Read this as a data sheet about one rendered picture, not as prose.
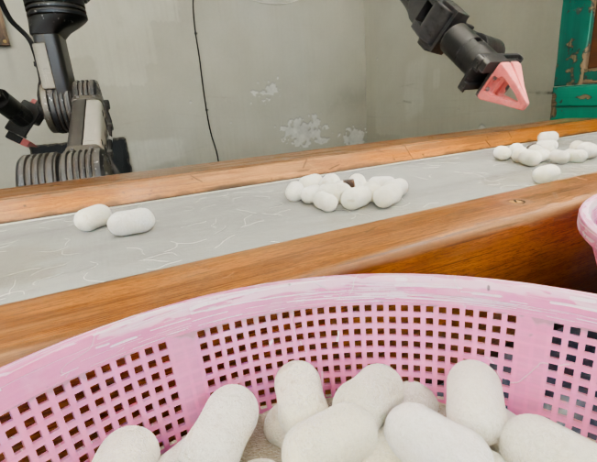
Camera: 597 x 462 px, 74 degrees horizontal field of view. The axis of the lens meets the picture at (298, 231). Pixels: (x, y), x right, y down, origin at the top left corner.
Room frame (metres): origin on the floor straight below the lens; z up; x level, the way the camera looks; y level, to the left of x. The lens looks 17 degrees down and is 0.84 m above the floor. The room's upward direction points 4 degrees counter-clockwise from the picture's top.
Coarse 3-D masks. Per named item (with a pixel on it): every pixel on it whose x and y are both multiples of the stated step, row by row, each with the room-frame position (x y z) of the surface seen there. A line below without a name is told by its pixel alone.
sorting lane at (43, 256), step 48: (528, 144) 0.74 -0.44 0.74; (240, 192) 0.49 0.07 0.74; (432, 192) 0.41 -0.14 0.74; (480, 192) 0.39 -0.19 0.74; (0, 240) 0.35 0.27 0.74; (48, 240) 0.34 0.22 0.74; (96, 240) 0.32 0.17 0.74; (144, 240) 0.31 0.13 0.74; (192, 240) 0.30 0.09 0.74; (240, 240) 0.29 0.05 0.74; (0, 288) 0.23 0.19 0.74; (48, 288) 0.23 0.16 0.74
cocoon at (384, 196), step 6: (384, 186) 0.36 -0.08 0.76; (390, 186) 0.36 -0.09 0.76; (396, 186) 0.37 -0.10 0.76; (378, 192) 0.36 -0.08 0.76; (384, 192) 0.35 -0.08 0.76; (390, 192) 0.35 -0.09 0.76; (396, 192) 0.36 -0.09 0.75; (402, 192) 0.37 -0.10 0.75; (378, 198) 0.36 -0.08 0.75; (384, 198) 0.35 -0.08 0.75; (390, 198) 0.35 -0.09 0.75; (396, 198) 0.36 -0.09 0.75; (378, 204) 0.36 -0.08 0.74; (384, 204) 0.35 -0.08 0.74; (390, 204) 0.36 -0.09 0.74
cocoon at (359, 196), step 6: (360, 186) 0.37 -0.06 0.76; (348, 192) 0.36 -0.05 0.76; (354, 192) 0.36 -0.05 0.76; (360, 192) 0.36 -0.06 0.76; (366, 192) 0.37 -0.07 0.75; (342, 198) 0.36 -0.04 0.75; (348, 198) 0.35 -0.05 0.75; (354, 198) 0.35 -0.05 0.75; (360, 198) 0.36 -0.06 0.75; (366, 198) 0.36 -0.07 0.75; (342, 204) 0.36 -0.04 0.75; (348, 204) 0.35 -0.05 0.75; (354, 204) 0.35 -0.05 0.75; (360, 204) 0.36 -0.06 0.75; (366, 204) 0.37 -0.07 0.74
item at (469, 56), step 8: (472, 40) 0.75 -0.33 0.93; (464, 48) 0.75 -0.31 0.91; (472, 48) 0.74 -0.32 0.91; (480, 48) 0.73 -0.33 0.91; (488, 48) 0.73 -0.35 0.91; (464, 56) 0.75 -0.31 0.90; (472, 56) 0.73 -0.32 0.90; (480, 56) 0.69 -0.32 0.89; (504, 56) 0.72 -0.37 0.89; (512, 56) 0.72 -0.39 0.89; (520, 56) 0.73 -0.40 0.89; (456, 64) 0.77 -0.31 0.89; (464, 64) 0.75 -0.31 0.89; (472, 64) 0.70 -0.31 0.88; (464, 72) 0.76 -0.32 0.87; (472, 72) 0.71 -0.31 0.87; (480, 72) 0.72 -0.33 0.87; (488, 72) 0.72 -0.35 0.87; (464, 80) 0.72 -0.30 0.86; (472, 80) 0.72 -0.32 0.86; (480, 80) 0.73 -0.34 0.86; (464, 88) 0.72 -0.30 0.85; (472, 88) 0.73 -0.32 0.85
